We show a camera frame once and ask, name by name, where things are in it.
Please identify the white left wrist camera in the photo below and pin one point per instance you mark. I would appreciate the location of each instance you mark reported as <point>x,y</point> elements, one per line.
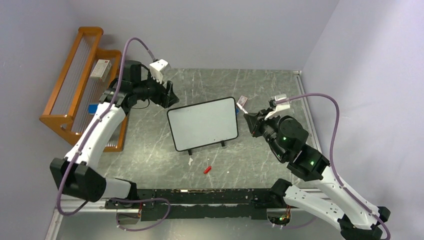
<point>158,69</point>

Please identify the small red white box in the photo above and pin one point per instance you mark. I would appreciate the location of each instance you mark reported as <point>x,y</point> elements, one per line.
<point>242,100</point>

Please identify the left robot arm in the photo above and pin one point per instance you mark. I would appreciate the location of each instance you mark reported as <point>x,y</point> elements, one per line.
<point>76,174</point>

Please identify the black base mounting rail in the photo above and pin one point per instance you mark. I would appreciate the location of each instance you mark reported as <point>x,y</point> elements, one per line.
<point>252,203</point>

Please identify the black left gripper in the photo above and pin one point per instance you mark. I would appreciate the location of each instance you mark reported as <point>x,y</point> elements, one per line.
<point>163,96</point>

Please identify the blue eraser on rack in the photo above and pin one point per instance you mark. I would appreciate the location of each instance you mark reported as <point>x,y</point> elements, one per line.
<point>92,108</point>

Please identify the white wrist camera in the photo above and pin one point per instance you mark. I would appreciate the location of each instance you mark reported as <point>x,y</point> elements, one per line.
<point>278,104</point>
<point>158,69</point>

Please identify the white marker pen body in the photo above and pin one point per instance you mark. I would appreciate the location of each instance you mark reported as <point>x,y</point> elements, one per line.
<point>241,108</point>

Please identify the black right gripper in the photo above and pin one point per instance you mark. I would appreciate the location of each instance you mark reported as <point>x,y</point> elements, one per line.
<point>256,120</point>

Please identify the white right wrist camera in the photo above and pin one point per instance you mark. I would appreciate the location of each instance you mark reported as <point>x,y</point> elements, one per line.
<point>278,104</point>

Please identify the black framed whiteboard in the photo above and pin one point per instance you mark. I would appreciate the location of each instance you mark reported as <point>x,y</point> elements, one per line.
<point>203,124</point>

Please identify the orange wooden tiered rack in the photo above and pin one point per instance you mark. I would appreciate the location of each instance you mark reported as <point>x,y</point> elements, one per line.
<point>67,110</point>

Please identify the red marker cap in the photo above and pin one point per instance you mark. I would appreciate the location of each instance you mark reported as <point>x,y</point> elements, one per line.
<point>207,169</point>

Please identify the white red box on rack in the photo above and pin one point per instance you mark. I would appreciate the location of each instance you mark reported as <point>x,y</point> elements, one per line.
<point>101,70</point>

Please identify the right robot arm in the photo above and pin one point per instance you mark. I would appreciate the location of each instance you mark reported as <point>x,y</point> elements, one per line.
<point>354,217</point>

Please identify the aluminium frame rail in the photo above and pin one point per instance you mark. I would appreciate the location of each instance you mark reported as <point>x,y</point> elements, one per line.
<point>75,176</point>

